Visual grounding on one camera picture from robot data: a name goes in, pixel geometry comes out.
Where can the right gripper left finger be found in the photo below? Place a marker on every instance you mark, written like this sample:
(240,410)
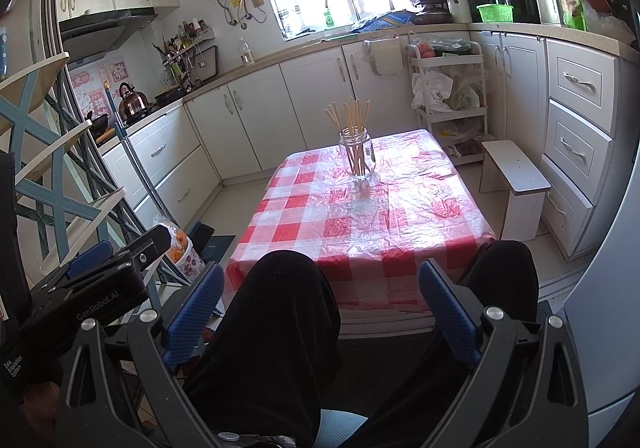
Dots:
(96,409)

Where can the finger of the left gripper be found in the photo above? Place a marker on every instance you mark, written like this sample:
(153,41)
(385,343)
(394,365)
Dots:
(141,253)

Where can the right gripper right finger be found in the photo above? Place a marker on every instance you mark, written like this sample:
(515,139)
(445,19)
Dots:
(524,387)

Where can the wooden chopstick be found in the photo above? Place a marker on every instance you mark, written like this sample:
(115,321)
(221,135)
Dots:
(359,129)
(348,138)
(364,117)
(327,112)
(352,135)
(341,129)
(355,132)
(332,115)

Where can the kitchen faucet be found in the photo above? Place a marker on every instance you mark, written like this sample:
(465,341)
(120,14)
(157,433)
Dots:
(344,12)

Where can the bag of oranges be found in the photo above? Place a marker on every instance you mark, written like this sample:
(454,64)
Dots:
(181,252)

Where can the blue white folding chair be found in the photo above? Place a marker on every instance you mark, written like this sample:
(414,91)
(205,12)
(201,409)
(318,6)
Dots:
(58,185)

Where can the black wok on stove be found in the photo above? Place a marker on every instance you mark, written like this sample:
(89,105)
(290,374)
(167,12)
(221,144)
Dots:
(99,124)

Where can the copper kettle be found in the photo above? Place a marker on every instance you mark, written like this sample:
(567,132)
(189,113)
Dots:
(133,104)

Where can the utensil rack with knives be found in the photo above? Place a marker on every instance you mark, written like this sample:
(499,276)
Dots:
(190,57)

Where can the clear plastic bottle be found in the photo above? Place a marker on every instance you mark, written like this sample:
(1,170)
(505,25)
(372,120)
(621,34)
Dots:
(246,53)

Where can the black range hood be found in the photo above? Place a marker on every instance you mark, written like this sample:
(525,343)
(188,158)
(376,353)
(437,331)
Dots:
(88,38)

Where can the red checkered tablecloth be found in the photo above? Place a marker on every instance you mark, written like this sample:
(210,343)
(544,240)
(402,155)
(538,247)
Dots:
(370,235)

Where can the small white stool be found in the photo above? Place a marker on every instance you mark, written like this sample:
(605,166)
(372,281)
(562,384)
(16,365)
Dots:
(505,166)

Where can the clear glass jar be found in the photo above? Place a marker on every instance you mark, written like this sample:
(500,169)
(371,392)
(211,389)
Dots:
(369,155)

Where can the green dish soap bottle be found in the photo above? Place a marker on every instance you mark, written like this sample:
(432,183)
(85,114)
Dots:
(328,18)

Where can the white hanging cutting board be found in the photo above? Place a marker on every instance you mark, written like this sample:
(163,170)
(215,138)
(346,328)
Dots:
(385,56)

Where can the white plastic bag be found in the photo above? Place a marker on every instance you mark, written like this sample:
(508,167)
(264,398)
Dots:
(431,90)

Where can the blue bag on counter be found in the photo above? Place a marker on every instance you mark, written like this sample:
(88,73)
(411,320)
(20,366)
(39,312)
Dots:
(389,20)

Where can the white rolling storage cart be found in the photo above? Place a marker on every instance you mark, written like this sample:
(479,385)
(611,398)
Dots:
(462,131)

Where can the green plastic basket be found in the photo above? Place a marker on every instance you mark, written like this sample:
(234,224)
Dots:
(495,13)

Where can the white electric kettle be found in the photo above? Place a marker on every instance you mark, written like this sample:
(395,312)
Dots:
(460,11)

